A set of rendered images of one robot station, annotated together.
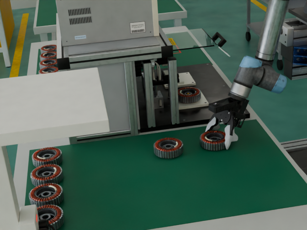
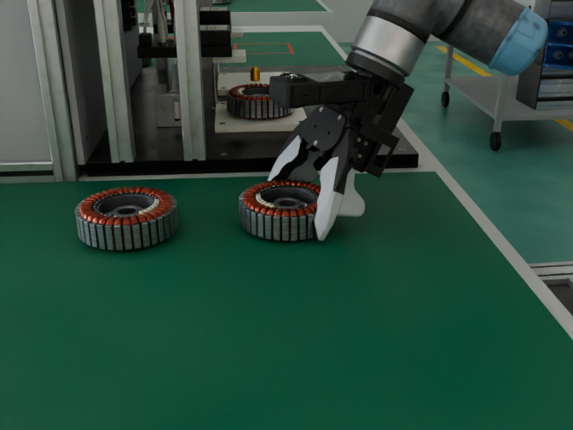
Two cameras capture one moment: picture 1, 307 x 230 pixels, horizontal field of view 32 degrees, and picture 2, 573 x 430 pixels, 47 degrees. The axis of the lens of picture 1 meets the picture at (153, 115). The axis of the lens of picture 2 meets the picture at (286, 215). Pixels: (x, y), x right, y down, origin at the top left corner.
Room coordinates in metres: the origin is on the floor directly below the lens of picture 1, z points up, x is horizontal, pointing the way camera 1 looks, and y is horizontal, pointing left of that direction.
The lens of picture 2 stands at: (1.08, -0.27, 1.08)
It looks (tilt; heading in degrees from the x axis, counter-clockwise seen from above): 24 degrees down; 3
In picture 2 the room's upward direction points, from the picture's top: straight up
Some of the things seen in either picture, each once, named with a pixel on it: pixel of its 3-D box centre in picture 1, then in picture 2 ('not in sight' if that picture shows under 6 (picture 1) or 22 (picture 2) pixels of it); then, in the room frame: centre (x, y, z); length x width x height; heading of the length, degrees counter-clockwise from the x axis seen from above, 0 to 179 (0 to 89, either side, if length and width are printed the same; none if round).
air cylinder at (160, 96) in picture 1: (156, 99); (172, 104); (2.14, -0.02, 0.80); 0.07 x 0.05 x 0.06; 8
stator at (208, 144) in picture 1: (214, 140); (286, 208); (1.79, -0.23, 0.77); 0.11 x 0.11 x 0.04
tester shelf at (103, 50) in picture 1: (108, 32); not in sight; (2.24, 0.17, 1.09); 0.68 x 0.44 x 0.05; 8
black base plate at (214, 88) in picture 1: (179, 93); (249, 107); (2.28, -0.13, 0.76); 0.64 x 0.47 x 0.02; 8
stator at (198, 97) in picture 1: (188, 95); (259, 101); (2.16, -0.16, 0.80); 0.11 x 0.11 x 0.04
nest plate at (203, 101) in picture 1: (188, 100); (260, 115); (2.16, -0.16, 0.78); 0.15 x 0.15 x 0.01; 8
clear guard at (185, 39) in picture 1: (185, 45); not in sight; (2.15, -0.16, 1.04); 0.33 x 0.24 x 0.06; 98
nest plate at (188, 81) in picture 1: (177, 80); (255, 83); (2.40, -0.13, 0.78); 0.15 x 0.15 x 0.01; 8
